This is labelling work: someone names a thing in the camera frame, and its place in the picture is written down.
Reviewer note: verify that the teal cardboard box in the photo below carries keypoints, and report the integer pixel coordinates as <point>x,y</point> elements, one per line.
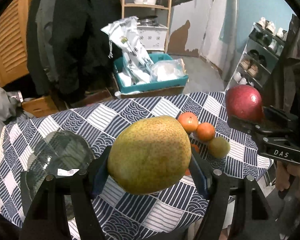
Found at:
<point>140,86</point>

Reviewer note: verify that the wooden louvered door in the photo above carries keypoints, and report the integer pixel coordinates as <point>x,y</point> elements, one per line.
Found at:
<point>13,48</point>

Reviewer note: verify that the dark hanging coat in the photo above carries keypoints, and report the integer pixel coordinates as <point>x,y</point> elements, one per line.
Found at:
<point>67,50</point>

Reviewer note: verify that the metal pot on box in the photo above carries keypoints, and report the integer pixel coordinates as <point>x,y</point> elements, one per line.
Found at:
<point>151,20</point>

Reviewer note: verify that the shoe rack with shoes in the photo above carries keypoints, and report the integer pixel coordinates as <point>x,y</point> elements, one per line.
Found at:
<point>261,52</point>

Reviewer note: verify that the red apple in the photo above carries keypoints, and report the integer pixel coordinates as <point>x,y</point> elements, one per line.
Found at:
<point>244,102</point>

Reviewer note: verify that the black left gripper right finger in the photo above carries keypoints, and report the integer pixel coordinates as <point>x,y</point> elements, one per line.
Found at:
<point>252,219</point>

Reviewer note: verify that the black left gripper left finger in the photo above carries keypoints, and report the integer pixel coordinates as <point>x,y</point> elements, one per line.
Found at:
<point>45,212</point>

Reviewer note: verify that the grey cloth pile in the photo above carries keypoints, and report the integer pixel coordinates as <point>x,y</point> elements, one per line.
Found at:
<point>10,103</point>

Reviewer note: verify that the white patterned storage box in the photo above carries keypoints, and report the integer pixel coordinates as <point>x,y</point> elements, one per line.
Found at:
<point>153,38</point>

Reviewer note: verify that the wooden shelf unit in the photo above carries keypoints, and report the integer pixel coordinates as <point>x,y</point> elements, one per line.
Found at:
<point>162,10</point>

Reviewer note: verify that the person's right hand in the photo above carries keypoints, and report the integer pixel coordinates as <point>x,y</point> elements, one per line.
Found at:
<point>288,178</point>

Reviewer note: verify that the blue white patterned tablecloth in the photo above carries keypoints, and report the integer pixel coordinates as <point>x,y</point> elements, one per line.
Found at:
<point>123,215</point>

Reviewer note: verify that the clear plastic bag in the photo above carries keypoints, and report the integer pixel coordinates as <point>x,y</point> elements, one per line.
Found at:
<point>167,70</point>

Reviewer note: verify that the orange tangerine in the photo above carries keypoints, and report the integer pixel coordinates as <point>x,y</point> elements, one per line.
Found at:
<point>189,121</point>
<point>205,132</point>

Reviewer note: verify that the small wooden box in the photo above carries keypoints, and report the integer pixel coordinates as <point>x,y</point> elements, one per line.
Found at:
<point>40,107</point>

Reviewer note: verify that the small green-yellow fruit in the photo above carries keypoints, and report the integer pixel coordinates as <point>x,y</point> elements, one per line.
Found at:
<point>218,147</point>

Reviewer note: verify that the large yellow-green pear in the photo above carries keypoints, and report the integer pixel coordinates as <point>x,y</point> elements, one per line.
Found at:
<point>150,155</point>

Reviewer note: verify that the white printed rice bag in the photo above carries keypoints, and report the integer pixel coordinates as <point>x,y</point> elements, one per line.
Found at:
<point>137,63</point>

